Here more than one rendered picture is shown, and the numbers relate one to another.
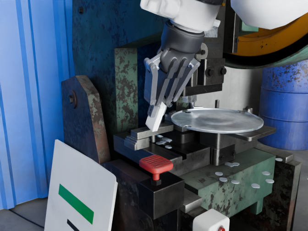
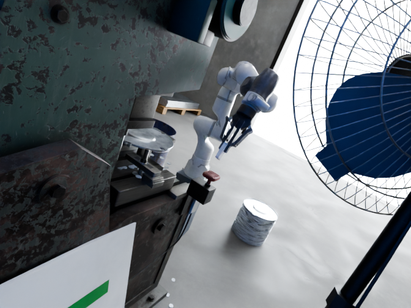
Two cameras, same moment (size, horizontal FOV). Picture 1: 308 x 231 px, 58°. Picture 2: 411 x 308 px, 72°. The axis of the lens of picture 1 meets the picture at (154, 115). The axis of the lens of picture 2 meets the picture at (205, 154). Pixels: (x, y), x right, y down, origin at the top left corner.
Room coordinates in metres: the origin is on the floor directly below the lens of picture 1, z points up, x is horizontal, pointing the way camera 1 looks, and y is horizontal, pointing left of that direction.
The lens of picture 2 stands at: (1.11, 0.93, 1.19)
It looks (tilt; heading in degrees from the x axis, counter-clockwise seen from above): 18 degrees down; 244
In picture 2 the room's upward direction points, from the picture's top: 22 degrees clockwise
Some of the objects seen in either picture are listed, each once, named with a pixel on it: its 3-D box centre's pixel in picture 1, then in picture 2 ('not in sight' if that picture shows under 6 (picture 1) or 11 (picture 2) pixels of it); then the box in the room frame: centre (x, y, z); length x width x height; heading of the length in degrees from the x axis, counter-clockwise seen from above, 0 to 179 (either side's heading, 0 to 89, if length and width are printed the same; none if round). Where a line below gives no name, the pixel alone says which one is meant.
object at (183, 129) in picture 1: (188, 118); (115, 141); (0.98, -0.13, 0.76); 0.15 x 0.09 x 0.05; 128
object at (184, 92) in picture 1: (187, 90); (121, 116); (0.98, -0.12, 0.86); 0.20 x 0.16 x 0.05; 128
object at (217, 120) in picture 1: (215, 118); (140, 134); (0.88, -0.20, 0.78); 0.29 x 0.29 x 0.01
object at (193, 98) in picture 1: (190, 96); not in sight; (0.97, -0.13, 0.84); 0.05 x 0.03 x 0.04; 128
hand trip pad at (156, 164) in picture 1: (156, 175); (208, 181); (0.59, 0.00, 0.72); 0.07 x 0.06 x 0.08; 38
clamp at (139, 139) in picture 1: (150, 127); (145, 162); (0.88, 0.01, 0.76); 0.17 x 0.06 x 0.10; 128
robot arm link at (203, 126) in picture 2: not in sight; (203, 136); (0.41, -0.64, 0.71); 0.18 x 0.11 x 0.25; 150
